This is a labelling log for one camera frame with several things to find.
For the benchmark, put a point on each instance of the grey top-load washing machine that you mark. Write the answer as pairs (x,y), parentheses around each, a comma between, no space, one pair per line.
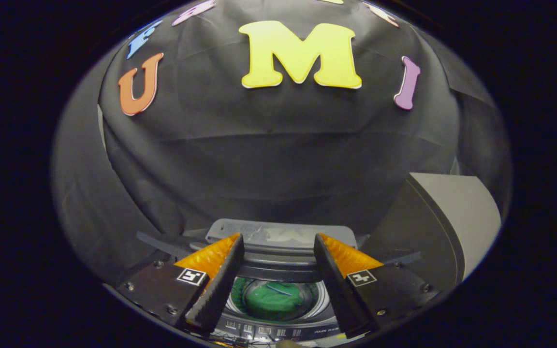
(259,332)

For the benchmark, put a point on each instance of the beige cabinet with dark top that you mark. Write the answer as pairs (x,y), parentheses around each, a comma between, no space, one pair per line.
(452,217)

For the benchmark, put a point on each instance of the green polo shirt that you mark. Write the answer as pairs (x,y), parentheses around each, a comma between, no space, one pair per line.
(276,300)

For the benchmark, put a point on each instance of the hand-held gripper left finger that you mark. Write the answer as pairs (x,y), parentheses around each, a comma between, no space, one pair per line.
(220,285)

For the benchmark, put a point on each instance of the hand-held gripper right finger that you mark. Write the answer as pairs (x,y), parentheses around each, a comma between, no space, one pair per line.
(336,290)

